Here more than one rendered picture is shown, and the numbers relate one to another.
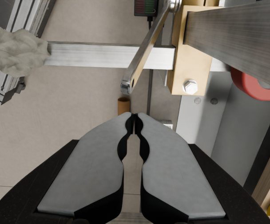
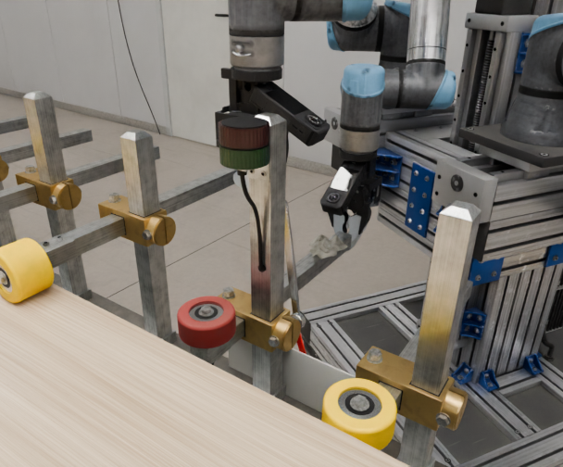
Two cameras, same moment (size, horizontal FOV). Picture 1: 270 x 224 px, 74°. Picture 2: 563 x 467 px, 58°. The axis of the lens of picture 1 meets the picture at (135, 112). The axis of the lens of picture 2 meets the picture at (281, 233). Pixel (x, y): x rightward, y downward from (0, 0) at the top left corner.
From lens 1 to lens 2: 0.72 m
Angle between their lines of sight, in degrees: 52
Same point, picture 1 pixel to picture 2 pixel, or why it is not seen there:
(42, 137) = not seen: hidden behind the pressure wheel
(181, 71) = (244, 296)
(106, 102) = not seen: hidden behind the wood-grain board
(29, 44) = (325, 252)
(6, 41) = (333, 244)
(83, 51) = (302, 269)
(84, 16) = not seen: outside the picture
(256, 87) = (203, 299)
